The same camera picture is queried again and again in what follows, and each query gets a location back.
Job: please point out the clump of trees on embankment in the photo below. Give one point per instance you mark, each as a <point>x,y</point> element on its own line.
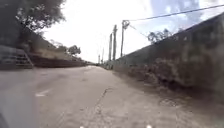
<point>74,50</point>

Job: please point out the tree behind concrete wall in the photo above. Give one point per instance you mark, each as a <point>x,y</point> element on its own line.
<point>158,35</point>

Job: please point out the row of utility poles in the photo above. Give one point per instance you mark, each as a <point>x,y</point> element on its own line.
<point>114,43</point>

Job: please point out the grey concrete road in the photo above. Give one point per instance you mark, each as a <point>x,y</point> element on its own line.
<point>100,100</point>

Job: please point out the large dark tree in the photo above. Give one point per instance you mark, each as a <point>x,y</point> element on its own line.
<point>36,13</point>

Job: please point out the long grey concrete wall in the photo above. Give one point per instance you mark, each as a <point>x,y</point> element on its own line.
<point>186,56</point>

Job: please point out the dark retaining wall with embankment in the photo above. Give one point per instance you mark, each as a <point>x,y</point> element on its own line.
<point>50,57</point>

